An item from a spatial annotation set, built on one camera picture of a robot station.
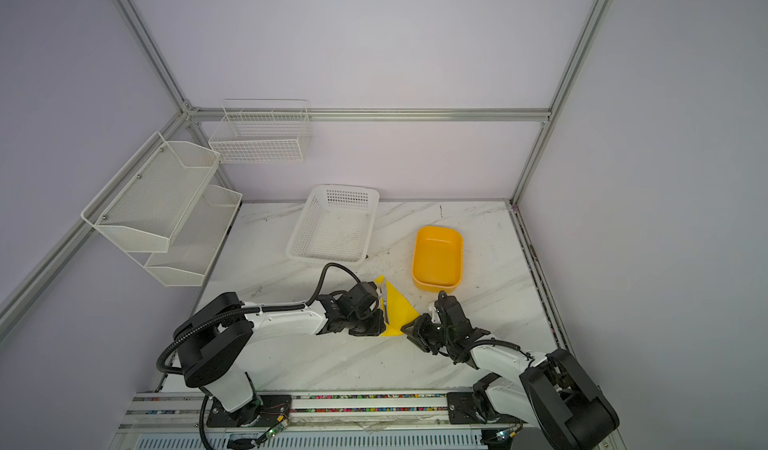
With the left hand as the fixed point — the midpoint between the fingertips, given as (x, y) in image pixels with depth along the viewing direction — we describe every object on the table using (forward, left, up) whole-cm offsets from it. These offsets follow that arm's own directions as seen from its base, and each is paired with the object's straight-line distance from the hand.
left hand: (384, 329), depth 85 cm
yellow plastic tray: (+29, -19, -6) cm, 35 cm away
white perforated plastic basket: (+42, +20, -4) cm, 47 cm away
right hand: (-1, -5, +1) cm, 5 cm away
